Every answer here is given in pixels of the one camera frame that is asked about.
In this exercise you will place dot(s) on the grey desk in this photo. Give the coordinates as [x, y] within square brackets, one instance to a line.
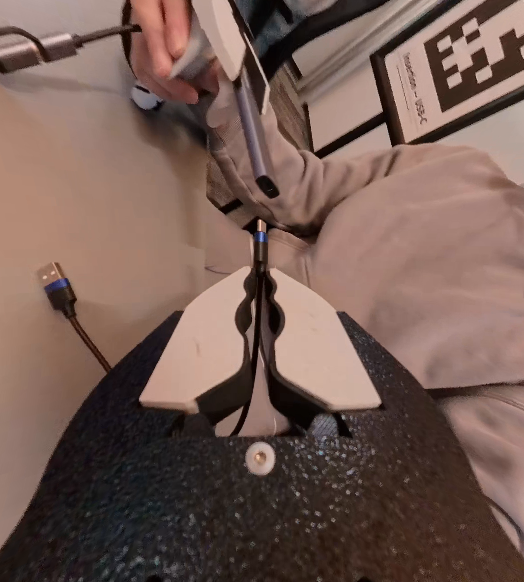
[62, 182]

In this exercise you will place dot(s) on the small white round object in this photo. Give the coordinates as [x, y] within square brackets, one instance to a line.
[146, 96]

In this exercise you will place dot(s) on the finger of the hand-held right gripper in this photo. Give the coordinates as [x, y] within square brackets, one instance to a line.
[223, 36]
[257, 77]

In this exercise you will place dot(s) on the framed marker sign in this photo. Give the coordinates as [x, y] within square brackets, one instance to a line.
[471, 68]

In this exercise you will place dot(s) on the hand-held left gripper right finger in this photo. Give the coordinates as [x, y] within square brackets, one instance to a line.
[321, 359]

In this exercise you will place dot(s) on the person's right forearm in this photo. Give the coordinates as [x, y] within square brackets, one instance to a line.
[298, 182]

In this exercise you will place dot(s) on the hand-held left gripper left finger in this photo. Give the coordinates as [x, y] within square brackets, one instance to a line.
[198, 354]

